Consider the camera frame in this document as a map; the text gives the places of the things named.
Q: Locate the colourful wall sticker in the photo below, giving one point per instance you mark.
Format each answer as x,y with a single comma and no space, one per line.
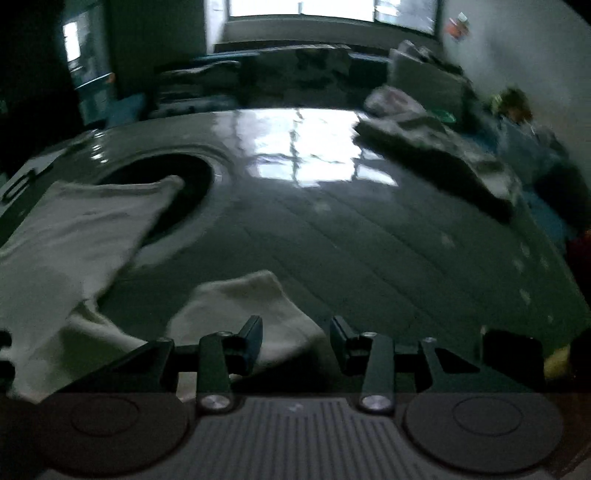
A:
458,26

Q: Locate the window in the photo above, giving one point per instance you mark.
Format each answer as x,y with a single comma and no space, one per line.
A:
300,8

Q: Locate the blue pillow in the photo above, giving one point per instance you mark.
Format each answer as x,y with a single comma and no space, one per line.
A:
127,110

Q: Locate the grey square cushion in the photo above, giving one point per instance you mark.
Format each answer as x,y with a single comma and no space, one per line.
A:
425,76

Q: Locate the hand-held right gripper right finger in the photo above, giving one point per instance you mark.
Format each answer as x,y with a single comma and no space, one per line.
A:
339,344

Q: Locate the yellow object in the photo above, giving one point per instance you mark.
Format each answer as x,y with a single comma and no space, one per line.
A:
557,362

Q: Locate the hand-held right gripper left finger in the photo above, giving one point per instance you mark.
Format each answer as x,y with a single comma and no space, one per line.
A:
252,344

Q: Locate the patterned dark cushion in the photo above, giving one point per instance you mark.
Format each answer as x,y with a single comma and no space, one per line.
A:
295,71
198,85

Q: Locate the white pink crumpled garment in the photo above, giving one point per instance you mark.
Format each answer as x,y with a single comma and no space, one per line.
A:
395,102

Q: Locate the white sheet with black print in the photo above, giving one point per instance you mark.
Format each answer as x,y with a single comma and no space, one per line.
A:
27,177

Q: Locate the grey crumpled garment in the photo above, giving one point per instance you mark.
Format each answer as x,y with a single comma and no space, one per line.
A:
443,147

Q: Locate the blue grey cloth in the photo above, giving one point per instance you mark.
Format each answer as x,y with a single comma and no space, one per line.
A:
531,147

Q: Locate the green orange toy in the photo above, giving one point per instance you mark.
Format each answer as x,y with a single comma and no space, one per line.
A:
511,104

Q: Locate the blue cabinet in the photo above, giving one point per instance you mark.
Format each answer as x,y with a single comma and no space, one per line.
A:
94,97

